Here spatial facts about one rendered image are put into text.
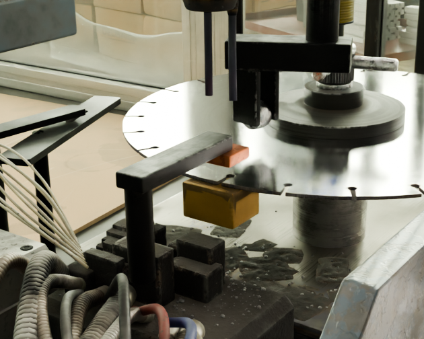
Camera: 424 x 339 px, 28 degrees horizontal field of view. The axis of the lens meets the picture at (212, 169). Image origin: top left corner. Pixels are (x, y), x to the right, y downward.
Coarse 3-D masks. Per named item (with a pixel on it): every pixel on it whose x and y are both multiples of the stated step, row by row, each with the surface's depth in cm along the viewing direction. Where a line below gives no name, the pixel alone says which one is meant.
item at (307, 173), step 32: (160, 96) 73; (192, 96) 73; (224, 96) 72; (416, 96) 72; (128, 128) 64; (160, 128) 64; (192, 128) 64; (224, 128) 64; (416, 128) 63; (256, 160) 57; (288, 160) 57; (320, 160) 57; (352, 160) 57; (384, 160) 57; (416, 160) 57; (288, 192) 52; (320, 192) 52; (384, 192) 51; (416, 192) 51
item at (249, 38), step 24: (312, 0) 55; (336, 0) 55; (312, 24) 56; (336, 24) 56; (240, 48) 57; (264, 48) 56; (288, 48) 56; (312, 48) 56; (336, 48) 56; (240, 72) 58; (264, 72) 59; (312, 72) 56; (336, 72) 56; (240, 96) 58; (264, 96) 60; (240, 120) 59
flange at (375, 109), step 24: (288, 96) 68; (312, 96) 64; (336, 96) 63; (360, 96) 64; (384, 96) 68; (288, 120) 62; (312, 120) 62; (336, 120) 62; (360, 120) 62; (384, 120) 62
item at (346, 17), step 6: (342, 0) 91; (348, 0) 91; (354, 0) 92; (342, 6) 91; (348, 6) 92; (342, 12) 92; (348, 12) 92; (342, 18) 92; (348, 18) 92; (342, 24) 92
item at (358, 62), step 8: (352, 56) 64; (360, 56) 64; (368, 56) 64; (352, 64) 64; (360, 64) 64; (368, 64) 63; (376, 64) 63; (384, 64) 63; (392, 64) 63; (352, 72) 64; (320, 80) 61; (328, 80) 64; (336, 80) 64; (344, 80) 64; (352, 80) 65; (320, 88) 65; (328, 88) 64; (336, 88) 64; (344, 88) 64
